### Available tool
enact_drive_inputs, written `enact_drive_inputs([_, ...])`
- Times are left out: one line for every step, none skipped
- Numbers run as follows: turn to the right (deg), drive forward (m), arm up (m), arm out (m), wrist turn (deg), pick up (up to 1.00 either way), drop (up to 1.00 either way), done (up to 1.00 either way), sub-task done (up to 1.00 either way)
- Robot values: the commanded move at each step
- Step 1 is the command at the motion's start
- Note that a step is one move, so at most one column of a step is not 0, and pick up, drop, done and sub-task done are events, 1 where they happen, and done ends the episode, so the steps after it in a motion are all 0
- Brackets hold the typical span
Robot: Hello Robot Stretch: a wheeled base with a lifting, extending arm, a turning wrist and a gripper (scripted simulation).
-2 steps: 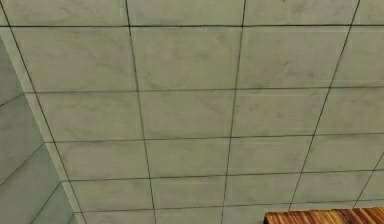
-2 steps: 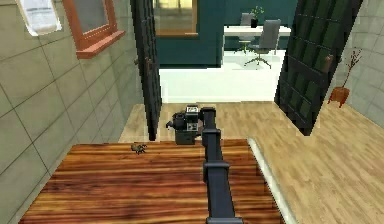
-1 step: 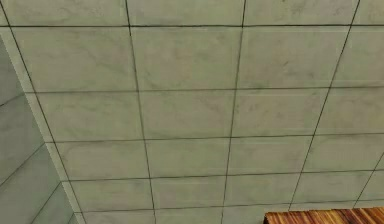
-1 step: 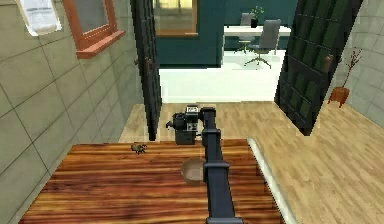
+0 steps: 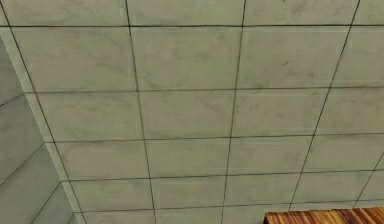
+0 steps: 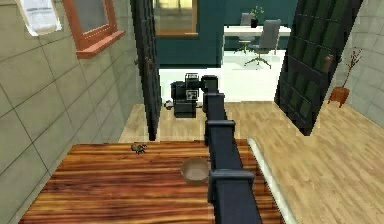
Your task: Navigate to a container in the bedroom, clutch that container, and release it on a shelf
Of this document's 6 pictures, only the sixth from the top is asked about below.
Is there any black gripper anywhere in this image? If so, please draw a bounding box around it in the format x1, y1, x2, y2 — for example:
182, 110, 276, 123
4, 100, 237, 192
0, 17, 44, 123
163, 80, 198, 119

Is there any dark panelled room door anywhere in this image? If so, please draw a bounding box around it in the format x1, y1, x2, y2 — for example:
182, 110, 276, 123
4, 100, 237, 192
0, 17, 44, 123
130, 0, 164, 142
273, 0, 365, 137

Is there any small dark green object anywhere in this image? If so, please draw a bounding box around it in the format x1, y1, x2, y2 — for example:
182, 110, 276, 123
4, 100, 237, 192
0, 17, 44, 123
130, 142, 148, 155

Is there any brown round bowl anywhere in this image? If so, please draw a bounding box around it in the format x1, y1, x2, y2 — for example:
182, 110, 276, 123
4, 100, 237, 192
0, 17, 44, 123
180, 156, 213, 187

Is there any brown striped wooden table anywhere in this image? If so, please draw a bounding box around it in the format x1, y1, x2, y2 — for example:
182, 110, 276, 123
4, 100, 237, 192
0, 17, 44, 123
18, 139, 288, 224

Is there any orange framed window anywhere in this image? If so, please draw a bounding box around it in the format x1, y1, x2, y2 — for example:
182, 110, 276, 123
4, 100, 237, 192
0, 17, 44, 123
62, 0, 127, 60

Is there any white desk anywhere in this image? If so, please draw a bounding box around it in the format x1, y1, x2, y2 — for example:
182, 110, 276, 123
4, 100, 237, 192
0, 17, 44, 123
223, 25, 292, 56

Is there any grey office chair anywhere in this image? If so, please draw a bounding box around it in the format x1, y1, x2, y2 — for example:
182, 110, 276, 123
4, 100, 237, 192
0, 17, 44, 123
244, 18, 282, 70
234, 12, 255, 55

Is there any green plant black pot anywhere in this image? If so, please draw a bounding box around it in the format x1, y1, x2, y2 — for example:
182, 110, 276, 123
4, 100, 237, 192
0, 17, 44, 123
249, 5, 266, 29

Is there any bare twig plant orange pot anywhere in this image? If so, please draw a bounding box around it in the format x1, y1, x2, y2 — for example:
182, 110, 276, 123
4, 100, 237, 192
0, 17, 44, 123
327, 47, 363, 109

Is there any white wall picture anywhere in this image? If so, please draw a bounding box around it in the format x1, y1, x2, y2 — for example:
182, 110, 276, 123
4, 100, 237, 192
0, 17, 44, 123
17, 0, 63, 37

